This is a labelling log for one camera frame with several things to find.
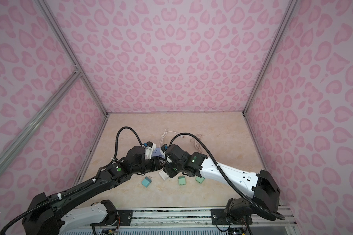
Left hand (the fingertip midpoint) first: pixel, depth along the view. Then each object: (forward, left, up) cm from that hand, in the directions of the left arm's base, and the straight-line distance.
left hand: (169, 166), depth 74 cm
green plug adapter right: (-2, -17, -14) cm, 22 cm away
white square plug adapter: (+1, +4, -13) cm, 14 cm away
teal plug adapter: (-3, +14, -14) cm, 20 cm away
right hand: (0, +2, -2) cm, 3 cm away
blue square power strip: (+3, +6, +9) cm, 11 cm away
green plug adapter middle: (-2, -6, -14) cm, 16 cm away
